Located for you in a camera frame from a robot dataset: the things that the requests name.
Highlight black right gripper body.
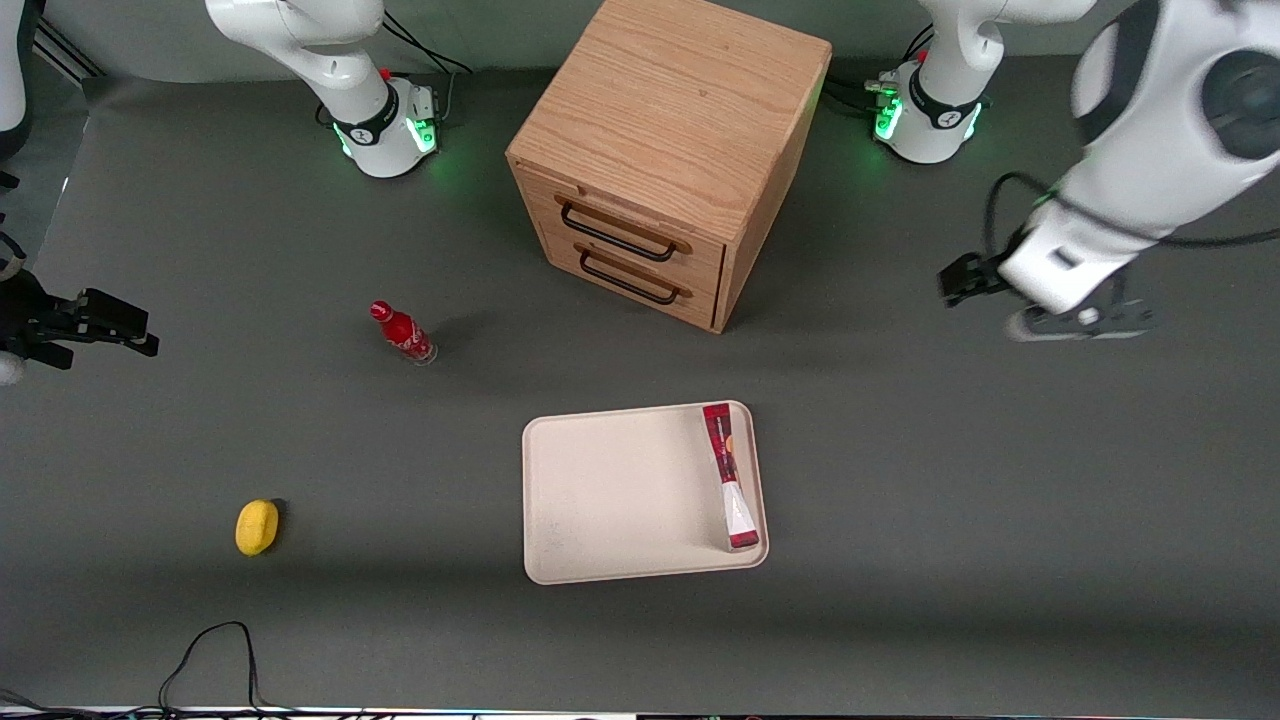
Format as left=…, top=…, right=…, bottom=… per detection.
left=0, top=268, right=91, bottom=372

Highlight red cookie box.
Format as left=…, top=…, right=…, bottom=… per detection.
left=702, top=402, right=761, bottom=551

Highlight beige plastic tray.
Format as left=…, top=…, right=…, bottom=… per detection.
left=521, top=400, right=771, bottom=586

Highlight yellow lemon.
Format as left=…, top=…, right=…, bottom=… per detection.
left=235, top=499, right=281, bottom=557

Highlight red soda bottle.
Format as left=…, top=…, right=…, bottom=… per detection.
left=369, top=300, right=439, bottom=367

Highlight wooden drawer front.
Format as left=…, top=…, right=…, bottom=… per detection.
left=535, top=215, right=723, bottom=331
left=515, top=165, right=729, bottom=293

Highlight wooden drawer cabinet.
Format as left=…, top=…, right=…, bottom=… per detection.
left=506, top=0, right=833, bottom=335

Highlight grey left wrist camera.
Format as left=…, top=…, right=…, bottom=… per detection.
left=1005, top=303, right=1153, bottom=344

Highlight black left base cables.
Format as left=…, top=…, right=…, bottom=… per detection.
left=825, top=22, right=936, bottom=119

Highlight black base cables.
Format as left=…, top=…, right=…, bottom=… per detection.
left=825, top=22, right=936, bottom=119
left=383, top=10, right=473, bottom=126

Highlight aluminium frame rail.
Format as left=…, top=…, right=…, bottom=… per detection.
left=33, top=18, right=104, bottom=83

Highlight black looped floor cable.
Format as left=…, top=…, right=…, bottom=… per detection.
left=158, top=621, right=301, bottom=717

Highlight black drawer handle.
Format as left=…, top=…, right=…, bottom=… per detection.
left=578, top=249, right=683, bottom=306
left=559, top=199, right=680, bottom=264

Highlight black right base cables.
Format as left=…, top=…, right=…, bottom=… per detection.
left=383, top=10, right=473, bottom=126

